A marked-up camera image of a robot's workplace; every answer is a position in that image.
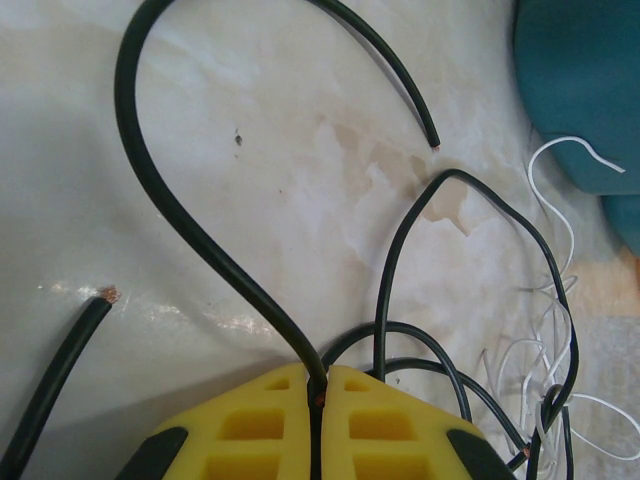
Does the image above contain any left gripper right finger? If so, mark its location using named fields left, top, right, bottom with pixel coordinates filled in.
left=323, top=364, right=521, bottom=480

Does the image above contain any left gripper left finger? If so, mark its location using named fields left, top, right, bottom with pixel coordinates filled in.
left=117, top=363, right=315, bottom=480

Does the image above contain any thick black cable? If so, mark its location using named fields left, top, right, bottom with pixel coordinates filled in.
left=113, top=0, right=442, bottom=401

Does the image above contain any teal plastic bin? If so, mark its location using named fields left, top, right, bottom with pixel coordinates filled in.
left=512, top=0, right=640, bottom=196
left=599, top=192, right=640, bottom=256

